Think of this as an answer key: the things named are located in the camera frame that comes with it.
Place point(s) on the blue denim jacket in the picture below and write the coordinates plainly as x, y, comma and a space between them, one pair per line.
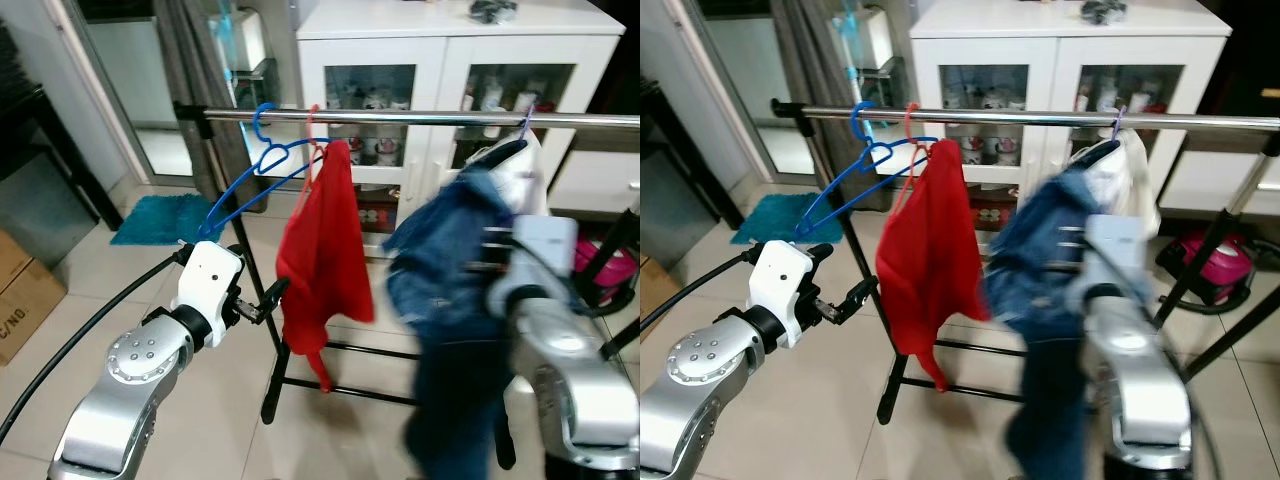
1030, 270
440, 260

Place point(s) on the purple plastic clothes hanger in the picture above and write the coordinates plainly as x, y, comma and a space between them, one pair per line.
500, 153
1098, 152

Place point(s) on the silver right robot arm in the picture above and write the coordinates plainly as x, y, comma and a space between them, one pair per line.
560, 350
1130, 360

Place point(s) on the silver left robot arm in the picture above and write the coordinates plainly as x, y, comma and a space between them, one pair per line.
130, 370
700, 370

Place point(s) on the blue plastic clothes hanger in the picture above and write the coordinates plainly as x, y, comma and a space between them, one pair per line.
268, 155
868, 155

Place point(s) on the salmon clothes hanger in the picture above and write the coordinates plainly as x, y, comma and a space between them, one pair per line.
311, 125
909, 125

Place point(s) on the red printed t-shirt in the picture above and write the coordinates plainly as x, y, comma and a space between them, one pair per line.
325, 250
930, 250

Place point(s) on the white hanging garment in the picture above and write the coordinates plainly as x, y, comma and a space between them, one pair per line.
525, 185
1135, 190

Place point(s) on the teal floor mat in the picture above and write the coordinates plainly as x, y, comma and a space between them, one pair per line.
780, 220
165, 220

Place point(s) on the white drawer unit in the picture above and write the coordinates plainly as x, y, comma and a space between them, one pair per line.
595, 185
1215, 185

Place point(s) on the black clothes rack metal rod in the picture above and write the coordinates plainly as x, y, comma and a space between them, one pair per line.
400, 118
1000, 117

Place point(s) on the brown cardboard box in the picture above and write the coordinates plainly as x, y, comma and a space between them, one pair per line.
658, 300
30, 290

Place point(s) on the white glass-door cabinet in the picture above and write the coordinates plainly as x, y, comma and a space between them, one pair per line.
1050, 50
440, 50

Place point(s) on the light blue hanging tool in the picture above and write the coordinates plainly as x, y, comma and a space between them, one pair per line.
852, 60

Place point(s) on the glass sliding door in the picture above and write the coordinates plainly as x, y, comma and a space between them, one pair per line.
120, 90
740, 90

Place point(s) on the grey curtain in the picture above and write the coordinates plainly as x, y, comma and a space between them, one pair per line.
810, 60
190, 60

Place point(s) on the small black object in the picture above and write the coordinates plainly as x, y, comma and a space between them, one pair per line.
1103, 12
493, 12

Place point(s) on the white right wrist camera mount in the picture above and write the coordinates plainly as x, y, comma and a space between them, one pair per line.
1115, 250
545, 245

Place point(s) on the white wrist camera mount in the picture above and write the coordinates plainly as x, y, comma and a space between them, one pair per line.
210, 275
1115, 250
780, 285
545, 245

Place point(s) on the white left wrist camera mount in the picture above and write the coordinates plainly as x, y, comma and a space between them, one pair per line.
210, 275
780, 285

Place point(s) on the white wall box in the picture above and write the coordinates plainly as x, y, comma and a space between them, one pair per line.
878, 40

